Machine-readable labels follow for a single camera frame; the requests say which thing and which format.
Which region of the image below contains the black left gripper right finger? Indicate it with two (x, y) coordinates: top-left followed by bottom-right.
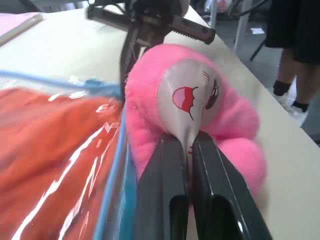
(191, 131), (273, 240)

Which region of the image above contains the white table leg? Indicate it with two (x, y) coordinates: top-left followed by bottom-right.
(233, 11), (251, 53)

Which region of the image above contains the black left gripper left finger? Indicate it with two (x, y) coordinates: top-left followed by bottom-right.
(136, 136), (190, 240)

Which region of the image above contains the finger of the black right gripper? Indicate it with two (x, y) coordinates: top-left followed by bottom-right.
(169, 15), (217, 46)
(86, 4), (134, 33)

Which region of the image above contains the clear plastic pouch blue zipper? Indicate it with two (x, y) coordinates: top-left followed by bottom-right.
(0, 70), (139, 240)

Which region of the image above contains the black cable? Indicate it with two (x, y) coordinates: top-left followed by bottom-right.
(119, 26), (141, 102)

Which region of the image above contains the person in black shorts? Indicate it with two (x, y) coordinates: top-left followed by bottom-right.
(264, 0), (320, 127)

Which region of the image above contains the pink folded cloth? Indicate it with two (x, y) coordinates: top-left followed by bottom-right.
(0, 11), (44, 45)

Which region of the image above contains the pink plush toy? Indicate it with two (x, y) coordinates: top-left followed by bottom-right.
(124, 43), (267, 201)

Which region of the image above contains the clear plastic bag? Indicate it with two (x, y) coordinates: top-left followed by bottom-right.
(203, 0), (235, 16)

